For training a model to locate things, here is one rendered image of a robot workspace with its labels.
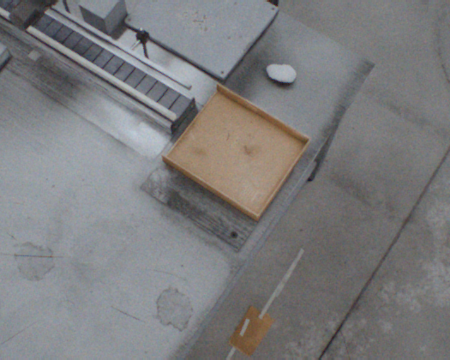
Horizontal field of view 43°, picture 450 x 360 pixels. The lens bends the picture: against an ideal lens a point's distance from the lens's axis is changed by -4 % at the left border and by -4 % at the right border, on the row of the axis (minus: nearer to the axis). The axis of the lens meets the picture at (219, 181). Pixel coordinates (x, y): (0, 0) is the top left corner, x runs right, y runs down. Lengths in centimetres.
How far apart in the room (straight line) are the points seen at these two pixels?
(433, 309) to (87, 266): 144
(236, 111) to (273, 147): 14
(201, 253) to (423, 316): 118
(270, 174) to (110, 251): 46
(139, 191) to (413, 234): 131
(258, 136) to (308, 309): 93
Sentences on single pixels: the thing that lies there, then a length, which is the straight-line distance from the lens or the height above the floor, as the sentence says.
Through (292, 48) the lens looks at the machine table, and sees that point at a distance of 176.
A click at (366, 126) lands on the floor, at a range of 263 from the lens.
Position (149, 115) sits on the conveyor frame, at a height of 87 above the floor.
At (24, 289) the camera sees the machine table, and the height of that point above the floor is 83.
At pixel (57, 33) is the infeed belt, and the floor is 88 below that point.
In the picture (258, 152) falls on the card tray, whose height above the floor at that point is 83.
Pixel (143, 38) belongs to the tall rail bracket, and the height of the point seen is 97.
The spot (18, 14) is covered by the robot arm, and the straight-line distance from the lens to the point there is 156.
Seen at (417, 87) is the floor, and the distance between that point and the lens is 279.
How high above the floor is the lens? 228
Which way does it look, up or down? 69 degrees down
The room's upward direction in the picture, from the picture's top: straight up
